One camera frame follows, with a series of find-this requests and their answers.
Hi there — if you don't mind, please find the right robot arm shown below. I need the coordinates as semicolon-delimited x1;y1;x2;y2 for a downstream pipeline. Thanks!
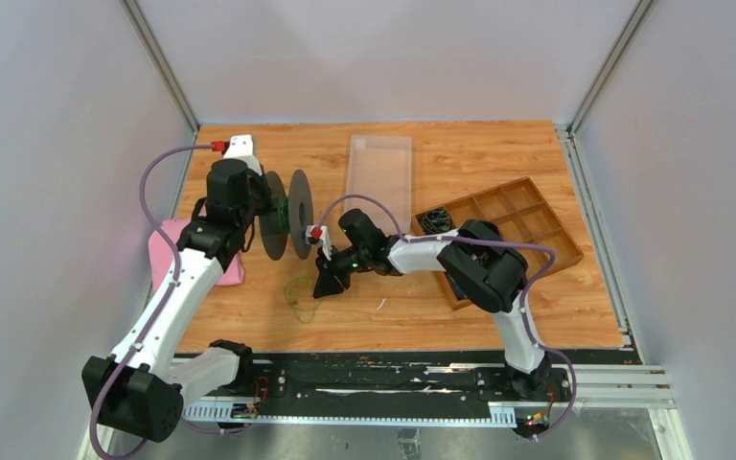
305;209;550;400

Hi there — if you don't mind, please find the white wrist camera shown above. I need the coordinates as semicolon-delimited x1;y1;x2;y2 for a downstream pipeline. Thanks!
222;134;264;175
305;224;334;261

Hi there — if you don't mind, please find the pink cloth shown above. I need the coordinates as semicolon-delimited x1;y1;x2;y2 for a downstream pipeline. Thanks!
148;218;245;292

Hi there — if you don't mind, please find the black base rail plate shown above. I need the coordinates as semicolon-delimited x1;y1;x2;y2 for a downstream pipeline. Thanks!
193;351;574;422

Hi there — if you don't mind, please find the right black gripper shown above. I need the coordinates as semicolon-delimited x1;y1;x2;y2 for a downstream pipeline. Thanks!
314;245;370;301

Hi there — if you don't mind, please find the green wire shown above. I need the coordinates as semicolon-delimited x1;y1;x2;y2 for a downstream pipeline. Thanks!
277;196;325;325

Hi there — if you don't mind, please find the coiled cable blue green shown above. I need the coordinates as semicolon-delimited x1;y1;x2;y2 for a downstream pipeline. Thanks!
417;207;455;235

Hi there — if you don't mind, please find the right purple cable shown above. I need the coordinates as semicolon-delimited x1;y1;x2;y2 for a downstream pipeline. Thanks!
313;194;579;439

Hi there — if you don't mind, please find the dark grey perforated spool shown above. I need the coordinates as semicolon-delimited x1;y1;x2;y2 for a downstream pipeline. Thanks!
258;170;313;261

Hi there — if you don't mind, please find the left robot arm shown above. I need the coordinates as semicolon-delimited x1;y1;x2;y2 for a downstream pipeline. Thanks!
81;154;271;442

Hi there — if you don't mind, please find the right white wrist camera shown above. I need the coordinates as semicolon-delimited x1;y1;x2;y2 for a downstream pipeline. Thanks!
305;224;334;261

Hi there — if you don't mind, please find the translucent plastic tray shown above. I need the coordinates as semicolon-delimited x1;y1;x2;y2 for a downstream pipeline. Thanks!
346;135;413;232

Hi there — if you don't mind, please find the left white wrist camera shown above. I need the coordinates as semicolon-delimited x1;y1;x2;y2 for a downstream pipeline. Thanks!
222;134;264;175

